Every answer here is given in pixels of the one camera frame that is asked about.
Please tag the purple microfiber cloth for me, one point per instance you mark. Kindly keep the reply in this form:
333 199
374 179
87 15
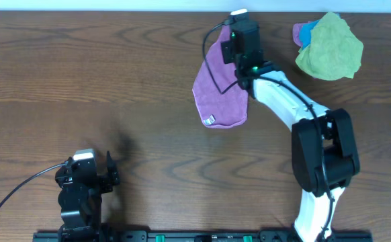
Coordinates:
220 102

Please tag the blue microfiber cloth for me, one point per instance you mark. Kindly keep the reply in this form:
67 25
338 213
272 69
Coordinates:
319 31

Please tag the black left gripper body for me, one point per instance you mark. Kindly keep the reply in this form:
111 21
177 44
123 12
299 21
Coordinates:
105 184

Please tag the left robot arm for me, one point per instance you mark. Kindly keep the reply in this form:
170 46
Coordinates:
80 198

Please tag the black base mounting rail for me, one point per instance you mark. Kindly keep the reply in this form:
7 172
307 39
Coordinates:
144 236

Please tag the green microfiber cloth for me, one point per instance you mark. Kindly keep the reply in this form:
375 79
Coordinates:
339 58

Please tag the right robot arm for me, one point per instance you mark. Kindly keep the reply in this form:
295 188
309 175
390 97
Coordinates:
324 152

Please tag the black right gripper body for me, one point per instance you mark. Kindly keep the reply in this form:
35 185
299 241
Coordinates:
226 56

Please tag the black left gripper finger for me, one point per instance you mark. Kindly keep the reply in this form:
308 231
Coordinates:
68 163
112 170

